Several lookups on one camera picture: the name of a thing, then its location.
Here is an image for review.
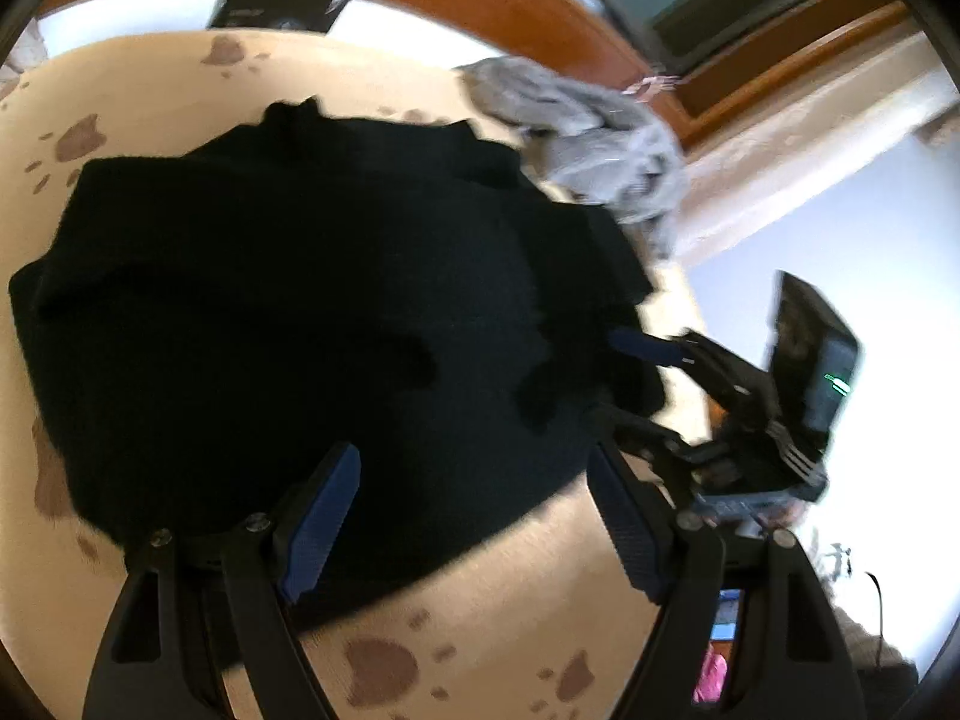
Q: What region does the black knit sweater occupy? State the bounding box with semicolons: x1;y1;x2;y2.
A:
8;101;665;626

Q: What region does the maroon cloth on floor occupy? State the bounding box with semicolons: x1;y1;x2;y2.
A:
693;647;727;704

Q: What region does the yellow paw print blanket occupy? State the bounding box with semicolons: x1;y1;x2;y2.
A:
2;31;656;718

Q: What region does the right beige curtain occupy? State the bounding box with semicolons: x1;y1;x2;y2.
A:
674;23;958;266

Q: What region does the grey garment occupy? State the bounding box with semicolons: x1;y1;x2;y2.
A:
462;57;690;260

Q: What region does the white red string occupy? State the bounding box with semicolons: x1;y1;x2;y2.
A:
621;73;685;100

